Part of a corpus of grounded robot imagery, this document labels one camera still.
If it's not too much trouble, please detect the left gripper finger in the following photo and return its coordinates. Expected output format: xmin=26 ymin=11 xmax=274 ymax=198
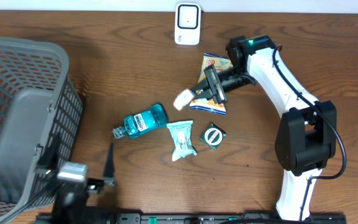
xmin=37 ymin=133 xmax=61 ymax=170
xmin=103 ymin=143 xmax=115 ymax=187

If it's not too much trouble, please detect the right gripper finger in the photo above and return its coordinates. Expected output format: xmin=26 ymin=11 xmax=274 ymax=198
xmin=191 ymin=78 xmax=210 ymax=93
xmin=194 ymin=91 xmax=216 ymax=100

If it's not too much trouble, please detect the yellow snack bag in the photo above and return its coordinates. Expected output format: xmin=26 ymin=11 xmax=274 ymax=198
xmin=190 ymin=52 xmax=232 ymax=115

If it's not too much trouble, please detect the green square packet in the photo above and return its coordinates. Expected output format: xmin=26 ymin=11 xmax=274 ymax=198
xmin=200 ymin=123 xmax=227 ymax=151

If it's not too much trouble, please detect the green wet wipes pack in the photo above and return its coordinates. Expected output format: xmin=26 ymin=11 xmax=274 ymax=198
xmin=167 ymin=120 xmax=197 ymax=161

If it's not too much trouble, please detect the blue mouthwash bottle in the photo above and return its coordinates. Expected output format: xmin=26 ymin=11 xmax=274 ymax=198
xmin=111 ymin=103 xmax=168 ymax=139

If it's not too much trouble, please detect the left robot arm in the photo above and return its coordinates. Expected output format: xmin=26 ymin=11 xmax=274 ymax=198
xmin=35 ymin=134 xmax=116 ymax=224

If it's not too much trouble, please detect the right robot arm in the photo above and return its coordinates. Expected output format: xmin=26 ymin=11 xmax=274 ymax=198
xmin=184 ymin=35 xmax=341 ymax=222

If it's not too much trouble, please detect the white barcode scanner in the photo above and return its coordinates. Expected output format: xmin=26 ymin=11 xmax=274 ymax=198
xmin=174 ymin=2 xmax=201 ymax=45

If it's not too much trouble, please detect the grey plastic shopping basket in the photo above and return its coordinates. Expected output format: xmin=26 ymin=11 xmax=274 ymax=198
xmin=0 ymin=37 xmax=83 ymax=222

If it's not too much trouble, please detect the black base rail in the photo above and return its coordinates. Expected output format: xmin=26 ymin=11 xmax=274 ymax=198
xmin=35 ymin=212 xmax=347 ymax=224

